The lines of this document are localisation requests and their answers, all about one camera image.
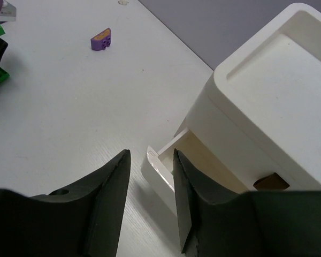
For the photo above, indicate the white drawer cabinet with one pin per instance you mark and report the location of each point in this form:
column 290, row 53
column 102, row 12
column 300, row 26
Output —
column 260, row 111

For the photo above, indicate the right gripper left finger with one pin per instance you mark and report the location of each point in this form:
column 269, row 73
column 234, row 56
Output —
column 81, row 219

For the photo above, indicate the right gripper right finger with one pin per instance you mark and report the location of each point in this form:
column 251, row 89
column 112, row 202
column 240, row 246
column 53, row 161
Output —
column 215, row 221

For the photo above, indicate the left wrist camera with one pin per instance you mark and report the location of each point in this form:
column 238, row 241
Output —
column 8, row 12

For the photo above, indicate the purple arched lego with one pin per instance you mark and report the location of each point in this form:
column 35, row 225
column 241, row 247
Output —
column 101, row 41

